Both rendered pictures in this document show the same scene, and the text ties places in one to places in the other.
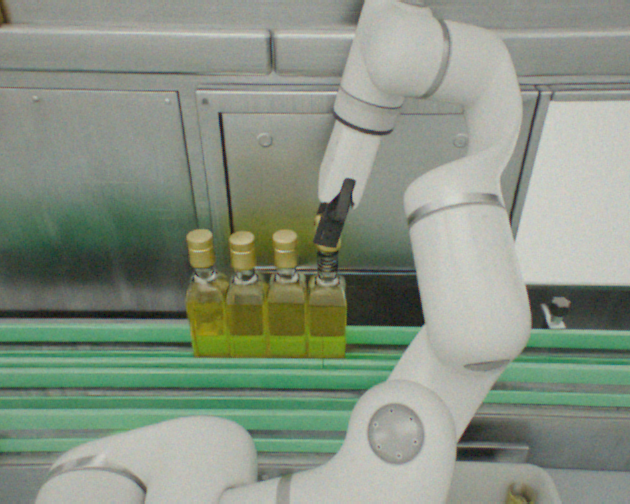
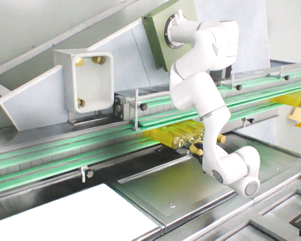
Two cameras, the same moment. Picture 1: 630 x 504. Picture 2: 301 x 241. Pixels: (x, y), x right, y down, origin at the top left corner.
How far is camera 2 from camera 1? 0.91 m
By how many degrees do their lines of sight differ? 46
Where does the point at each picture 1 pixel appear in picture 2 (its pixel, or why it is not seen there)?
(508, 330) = (202, 75)
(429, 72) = (241, 150)
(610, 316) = (37, 199)
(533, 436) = (75, 126)
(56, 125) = (267, 167)
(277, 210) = (199, 169)
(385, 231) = (162, 178)
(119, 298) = not seen: hidden behind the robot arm
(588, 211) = (101, 210)
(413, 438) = (213, 47)
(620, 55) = not seen: outside the picture
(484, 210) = (218, 105)
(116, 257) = not seen: hidden behind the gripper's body
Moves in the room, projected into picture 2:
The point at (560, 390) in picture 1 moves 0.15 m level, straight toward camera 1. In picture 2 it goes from (79, 140) to (96, 103)
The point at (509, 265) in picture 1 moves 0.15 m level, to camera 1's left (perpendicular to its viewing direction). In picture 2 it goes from (207, 93) to (239, 85)
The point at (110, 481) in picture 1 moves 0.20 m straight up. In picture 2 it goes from (229, 53) to (277, 60)
